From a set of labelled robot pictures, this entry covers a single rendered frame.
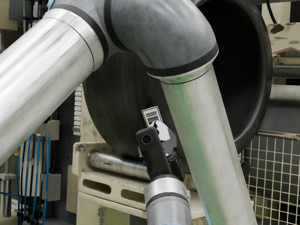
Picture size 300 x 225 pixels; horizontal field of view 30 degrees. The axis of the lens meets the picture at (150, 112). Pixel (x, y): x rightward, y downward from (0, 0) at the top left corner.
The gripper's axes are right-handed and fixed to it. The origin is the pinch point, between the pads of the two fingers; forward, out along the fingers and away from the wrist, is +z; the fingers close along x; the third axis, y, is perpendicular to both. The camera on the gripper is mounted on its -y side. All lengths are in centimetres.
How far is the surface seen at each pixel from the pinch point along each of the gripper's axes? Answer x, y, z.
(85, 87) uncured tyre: -16.6, -4.0, 17.3
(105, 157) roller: -19.7, 18.7, 14.2
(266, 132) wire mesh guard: 26, 40, 28
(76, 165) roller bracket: -29.0, 19.6, 15.4
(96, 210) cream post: -30, 39, 14
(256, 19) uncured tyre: 31.7, 2.7, 33.9
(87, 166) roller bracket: -26.4, 21.9, 16.2
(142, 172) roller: -8.7, 16.9, 2.2
